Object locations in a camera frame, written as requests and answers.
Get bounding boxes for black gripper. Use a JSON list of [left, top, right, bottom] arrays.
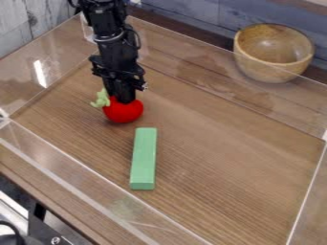
[[89, 37, 146, 104]]

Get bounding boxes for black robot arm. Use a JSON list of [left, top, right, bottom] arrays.
[[68, 0, 146, 104]]

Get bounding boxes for red plush tomato toy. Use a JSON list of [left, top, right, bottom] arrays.
[[89, 88, 142, 123]]

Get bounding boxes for green rectangular block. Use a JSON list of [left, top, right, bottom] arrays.
[[129, 127, 157, 190]]

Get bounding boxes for black cable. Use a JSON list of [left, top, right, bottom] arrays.
[[0, 220, 26, 245]]

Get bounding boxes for clear acrylic tray walls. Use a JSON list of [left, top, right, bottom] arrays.
[[0, 19, 327, 245]]

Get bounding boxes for black metal mount with bolt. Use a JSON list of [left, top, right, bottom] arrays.
[[27, 204, 73, 245]]

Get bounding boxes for wooden bowl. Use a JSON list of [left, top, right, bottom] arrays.
[[233, 23, 314, 84]]

